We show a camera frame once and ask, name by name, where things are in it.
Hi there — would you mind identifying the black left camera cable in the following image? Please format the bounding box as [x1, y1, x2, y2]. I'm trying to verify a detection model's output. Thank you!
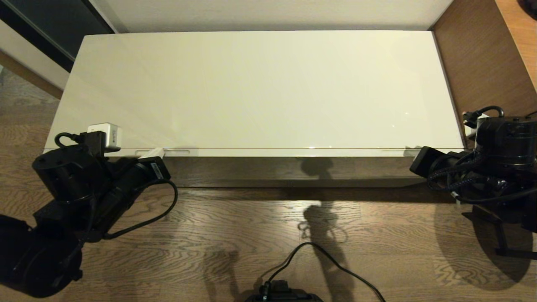
[55, 132, 84, 148]

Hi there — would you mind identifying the black camera cable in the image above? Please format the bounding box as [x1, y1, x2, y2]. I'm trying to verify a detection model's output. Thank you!
[464, 106, 505, 126]
[55, 132, 84, 148]

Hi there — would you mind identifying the white glossy drawer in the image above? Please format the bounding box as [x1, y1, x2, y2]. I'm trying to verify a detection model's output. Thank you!
[42, 147, 474, 188]

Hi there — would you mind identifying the brown wooden cabinet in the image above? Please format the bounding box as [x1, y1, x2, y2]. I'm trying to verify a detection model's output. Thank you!
[431, 0, 537, 147]

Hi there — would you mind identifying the black right camera cable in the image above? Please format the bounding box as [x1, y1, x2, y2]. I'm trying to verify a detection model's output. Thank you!
[464, 106, 505, 126]

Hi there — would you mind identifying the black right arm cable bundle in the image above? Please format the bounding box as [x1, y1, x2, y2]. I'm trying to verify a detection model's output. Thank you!
[427, 151, 537, 206]

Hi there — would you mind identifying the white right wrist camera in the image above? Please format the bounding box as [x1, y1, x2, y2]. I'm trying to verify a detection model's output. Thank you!
[463, 111, 490, 139]

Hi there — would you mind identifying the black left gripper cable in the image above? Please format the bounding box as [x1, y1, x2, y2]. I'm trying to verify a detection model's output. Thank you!
[103, 180, 179, 240]

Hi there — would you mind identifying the black floor power cable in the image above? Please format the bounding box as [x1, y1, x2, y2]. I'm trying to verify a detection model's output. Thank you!
[258, 242, 386, 302]

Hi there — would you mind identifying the dark sliding door panel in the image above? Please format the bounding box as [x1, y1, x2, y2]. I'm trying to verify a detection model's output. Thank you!
[0, 0, 115, 74]

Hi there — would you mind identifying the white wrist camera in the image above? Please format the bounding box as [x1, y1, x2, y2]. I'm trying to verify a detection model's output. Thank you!
[80, 122, 123, 157]
[463, 111, 490, 139]

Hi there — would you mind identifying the black silver robot base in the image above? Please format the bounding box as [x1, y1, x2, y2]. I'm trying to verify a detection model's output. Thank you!
[245, 280, 323, 302]

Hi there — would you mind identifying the white glossy cabinet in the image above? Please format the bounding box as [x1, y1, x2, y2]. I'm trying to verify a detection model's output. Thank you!
[44, 30, 465, 150]

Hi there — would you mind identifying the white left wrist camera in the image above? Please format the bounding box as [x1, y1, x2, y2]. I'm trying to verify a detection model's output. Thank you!
[80, 122, 123, 157]

